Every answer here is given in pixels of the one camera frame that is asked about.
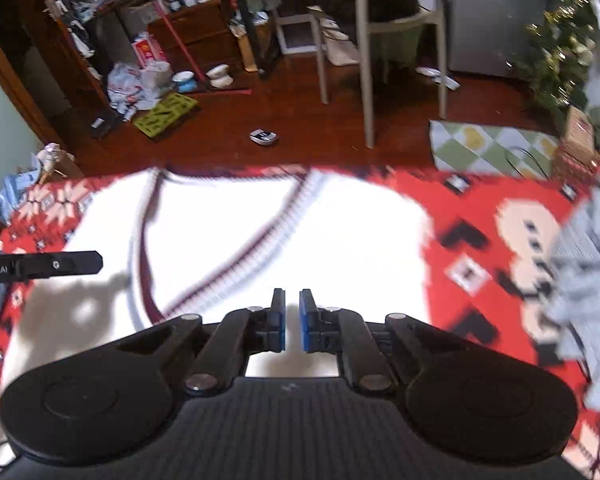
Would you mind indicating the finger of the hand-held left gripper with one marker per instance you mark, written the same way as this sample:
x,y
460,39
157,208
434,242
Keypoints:
x,y
65,263

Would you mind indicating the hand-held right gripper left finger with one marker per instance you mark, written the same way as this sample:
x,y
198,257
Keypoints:
x,y
279,320

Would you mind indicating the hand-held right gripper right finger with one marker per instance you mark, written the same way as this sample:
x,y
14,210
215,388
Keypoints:
x,y
306,322

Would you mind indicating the white knit vest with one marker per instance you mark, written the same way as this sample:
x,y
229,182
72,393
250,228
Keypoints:
x,y
230,220

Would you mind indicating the green egg tray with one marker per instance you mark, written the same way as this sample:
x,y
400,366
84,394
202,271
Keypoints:
x,y
165,115

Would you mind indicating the small white floor gadget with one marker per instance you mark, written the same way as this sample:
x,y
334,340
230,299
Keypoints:
x,y
263,137

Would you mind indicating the red patterned blanket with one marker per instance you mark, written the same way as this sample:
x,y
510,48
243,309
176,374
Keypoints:
x,y
480,260

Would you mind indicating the crumpled plastic bag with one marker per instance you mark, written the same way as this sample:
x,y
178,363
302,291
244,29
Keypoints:
x,y
135,87

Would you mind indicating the blue pet bowl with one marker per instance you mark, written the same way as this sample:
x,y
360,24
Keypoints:
x,y
184,82

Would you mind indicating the red and white carton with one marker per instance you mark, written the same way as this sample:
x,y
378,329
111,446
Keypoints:
x,y
147,50

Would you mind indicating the green checked rug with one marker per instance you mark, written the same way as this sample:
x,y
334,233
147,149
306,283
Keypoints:
x,y
460,145

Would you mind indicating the tall wooden wardrobe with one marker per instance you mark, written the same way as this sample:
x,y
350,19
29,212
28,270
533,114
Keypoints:
x,y
10,35

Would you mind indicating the white pet bowl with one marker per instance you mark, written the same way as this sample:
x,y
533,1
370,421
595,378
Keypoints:
x,y
218,76

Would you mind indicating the red broom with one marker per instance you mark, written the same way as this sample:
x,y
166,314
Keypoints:
x,y
180,45

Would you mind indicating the beige plastic chair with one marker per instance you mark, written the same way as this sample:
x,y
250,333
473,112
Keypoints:
x,y
362,60

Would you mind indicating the wooden drawer cabinet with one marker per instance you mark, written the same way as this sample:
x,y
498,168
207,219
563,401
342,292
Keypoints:
x,y
205,30

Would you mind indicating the brown paper bag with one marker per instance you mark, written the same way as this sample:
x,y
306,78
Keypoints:
x,y
250,47

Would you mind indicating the white crumpled paper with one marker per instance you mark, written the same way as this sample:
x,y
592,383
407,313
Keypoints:
x,y
437,78

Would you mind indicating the beige tote bag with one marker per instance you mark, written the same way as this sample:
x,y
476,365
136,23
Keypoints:
x,y
340,45

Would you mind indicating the white drawer unit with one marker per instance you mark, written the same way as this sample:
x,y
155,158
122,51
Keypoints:
x,y
295,35

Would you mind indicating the dark desk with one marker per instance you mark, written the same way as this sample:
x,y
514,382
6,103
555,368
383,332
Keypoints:
x,y
252,35

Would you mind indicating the grey garment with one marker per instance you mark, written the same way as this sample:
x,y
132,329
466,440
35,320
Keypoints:
x,y
590,285

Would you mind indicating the brown striped gift box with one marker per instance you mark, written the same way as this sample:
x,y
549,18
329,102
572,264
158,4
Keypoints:
x,y
575,145

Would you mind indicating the small Christmas tree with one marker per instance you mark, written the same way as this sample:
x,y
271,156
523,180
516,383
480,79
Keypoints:
x,y
560,60

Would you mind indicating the grey refrigerator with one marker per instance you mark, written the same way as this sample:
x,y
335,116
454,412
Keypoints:
x,y
500,10

